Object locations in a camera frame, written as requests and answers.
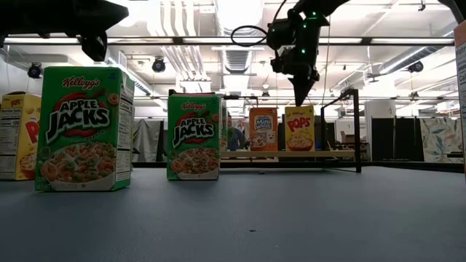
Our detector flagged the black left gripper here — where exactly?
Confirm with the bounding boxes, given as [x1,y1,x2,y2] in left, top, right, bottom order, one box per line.
[21,0,130,37]

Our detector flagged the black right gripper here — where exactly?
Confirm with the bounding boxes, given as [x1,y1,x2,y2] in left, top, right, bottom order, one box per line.
[271,47,321,107]

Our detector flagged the yellow Pops cereal box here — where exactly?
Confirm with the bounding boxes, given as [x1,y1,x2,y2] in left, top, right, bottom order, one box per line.
[0,91,42,182]
[284,105,316,152]

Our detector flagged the green Apple Jacks cereal box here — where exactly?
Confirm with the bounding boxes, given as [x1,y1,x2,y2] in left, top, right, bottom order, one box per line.
[220,105,229,152]
[34,66,135,193]
[166,92,222,182]

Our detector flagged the white pillar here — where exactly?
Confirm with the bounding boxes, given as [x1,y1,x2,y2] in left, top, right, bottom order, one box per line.
[365,100,397,162]

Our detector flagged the person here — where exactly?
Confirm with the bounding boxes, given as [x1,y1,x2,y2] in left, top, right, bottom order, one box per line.
[226,114,248,151]

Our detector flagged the black partition panel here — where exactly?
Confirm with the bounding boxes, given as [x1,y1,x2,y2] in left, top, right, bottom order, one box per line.
[371,116,425,162]

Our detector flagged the grey hanging cloth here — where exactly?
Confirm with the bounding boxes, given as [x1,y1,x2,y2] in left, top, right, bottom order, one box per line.
[133,119,164,163]

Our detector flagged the floral patterned curtain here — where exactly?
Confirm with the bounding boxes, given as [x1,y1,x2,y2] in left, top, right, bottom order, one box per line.
[419,116,465,164]

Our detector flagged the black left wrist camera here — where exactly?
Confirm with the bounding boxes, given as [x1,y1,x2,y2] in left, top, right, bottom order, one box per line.
[80,31,108,62]

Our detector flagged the wooden shelf with black frame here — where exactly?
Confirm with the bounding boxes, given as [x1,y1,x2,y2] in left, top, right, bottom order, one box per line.
[167,88,362,174]

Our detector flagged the silver ceiling duct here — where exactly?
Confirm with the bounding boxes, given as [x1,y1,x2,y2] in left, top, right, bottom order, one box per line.
[214,0,264,74]

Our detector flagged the black aluminium rig frame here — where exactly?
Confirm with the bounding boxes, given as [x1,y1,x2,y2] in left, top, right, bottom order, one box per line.
[0,34,466,174]

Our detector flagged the black right camera cable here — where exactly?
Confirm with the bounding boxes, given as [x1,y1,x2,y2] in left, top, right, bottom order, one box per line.
[230,24,271,48]

